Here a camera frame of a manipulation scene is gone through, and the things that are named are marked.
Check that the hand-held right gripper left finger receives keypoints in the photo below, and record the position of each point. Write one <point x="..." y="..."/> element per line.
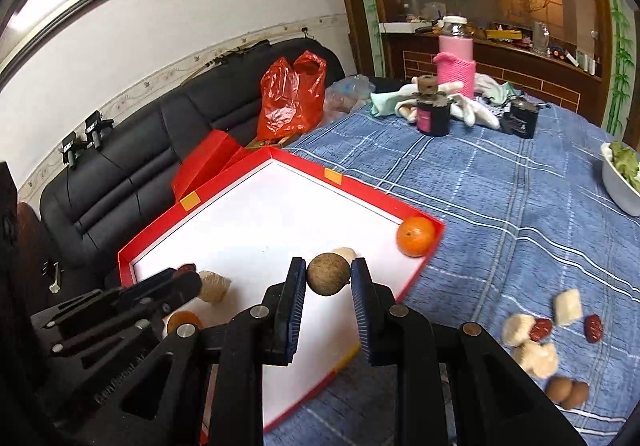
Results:
<point x="296" y="306"/>

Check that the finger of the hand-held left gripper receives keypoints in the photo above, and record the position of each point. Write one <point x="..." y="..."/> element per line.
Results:
<point x="180" y="288"/>
<point x="150" y="282"/>

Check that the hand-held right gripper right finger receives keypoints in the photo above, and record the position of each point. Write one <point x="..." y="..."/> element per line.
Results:
<point x="361" y="311"/>

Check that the red shallow box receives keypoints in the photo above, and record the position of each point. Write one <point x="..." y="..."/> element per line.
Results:
<point x="280" y="211"/>

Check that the red date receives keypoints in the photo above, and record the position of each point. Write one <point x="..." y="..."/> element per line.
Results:
<point x="541" y="328"/>
<point x="187" y="268"/>
<point x="593" y="328"/>

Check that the small orange kumquat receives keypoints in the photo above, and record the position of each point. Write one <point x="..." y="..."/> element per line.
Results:
<point x="182" y="320"/>

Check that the orange tangerine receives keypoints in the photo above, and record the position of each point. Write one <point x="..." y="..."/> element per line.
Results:
<point x="416" y="236"/>

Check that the red box lid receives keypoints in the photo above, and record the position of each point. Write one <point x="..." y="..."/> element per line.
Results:
<point x="207" y="161"/>

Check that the black leather sofa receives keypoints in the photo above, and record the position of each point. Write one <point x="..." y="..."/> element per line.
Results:
<point x="140" y="151"/>

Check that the black clip device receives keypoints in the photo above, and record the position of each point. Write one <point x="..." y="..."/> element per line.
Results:
<point x="70" y="151"/>
<point x="95" y="129"/>

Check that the flat brown box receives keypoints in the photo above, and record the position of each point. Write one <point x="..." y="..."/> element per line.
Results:
<point x="270" y="142"/>

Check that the blue plaid tablecloth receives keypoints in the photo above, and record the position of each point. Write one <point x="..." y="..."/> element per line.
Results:
<point x="500" y="206"/>

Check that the red plastic bag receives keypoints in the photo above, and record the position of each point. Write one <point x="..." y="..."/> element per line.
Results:
<point x="287" y="101"/>

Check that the square pale white food chunk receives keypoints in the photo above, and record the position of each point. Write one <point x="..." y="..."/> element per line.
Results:
<point x="567" y="307"/>

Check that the black jar with pink label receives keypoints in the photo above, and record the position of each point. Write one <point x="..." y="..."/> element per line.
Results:
<point x="432" y="114"/>

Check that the light green cloth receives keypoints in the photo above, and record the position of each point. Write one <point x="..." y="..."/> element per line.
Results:
<point x="385" y="101"/>

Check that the white glove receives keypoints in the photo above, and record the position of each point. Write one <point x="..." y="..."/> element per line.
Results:
<point x="477" y="111"/>
<point x="406" y="104"/>

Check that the clear plastic bag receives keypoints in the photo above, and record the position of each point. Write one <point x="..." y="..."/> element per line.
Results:
<point x="345" y="94"/>

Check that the dark wooden stick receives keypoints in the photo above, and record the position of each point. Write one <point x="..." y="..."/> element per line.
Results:
<point x="225" y="56"/>

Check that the small black battery box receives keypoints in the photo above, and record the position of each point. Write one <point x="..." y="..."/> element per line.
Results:
<point x="520" y="119"/>

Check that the white and green cloth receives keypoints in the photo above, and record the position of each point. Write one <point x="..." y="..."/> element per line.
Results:
<point x="492" y="89"/>

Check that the pink bottle with knit sleeve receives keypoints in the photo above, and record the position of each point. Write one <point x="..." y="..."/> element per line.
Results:
<point x="456" y="61"/>

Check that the white bowl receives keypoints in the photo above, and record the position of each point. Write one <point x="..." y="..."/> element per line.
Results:
<point x="617" y="191"/>

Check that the white tray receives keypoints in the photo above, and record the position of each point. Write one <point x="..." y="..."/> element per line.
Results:
<point x="397" y="27"/>

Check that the wooden brick-pattern counter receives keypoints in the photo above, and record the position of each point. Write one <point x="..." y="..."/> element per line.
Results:
<point x="525" y="71"/>

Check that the green leafy vegetable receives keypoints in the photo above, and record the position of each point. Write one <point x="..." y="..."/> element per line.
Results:
<point x="625" y="159"/>

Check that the bamboo print strip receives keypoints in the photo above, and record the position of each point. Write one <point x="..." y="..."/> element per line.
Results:
<point x="367" y="1"/>
<point x="620" y="56"/>

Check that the yellow toy vehicle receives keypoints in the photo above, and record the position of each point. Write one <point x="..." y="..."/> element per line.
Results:
<point x="505" y="33"/>

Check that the glass mug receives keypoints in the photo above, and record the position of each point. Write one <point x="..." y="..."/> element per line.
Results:
<point x="541" y="36"/>

